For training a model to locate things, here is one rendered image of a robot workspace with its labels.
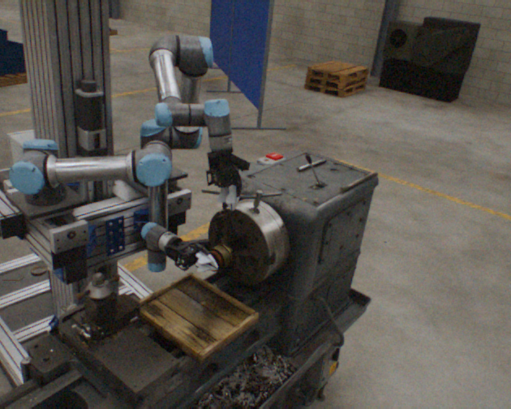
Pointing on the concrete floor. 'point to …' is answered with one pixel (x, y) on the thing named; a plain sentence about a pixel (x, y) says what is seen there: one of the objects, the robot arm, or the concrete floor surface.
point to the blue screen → (242, 48)
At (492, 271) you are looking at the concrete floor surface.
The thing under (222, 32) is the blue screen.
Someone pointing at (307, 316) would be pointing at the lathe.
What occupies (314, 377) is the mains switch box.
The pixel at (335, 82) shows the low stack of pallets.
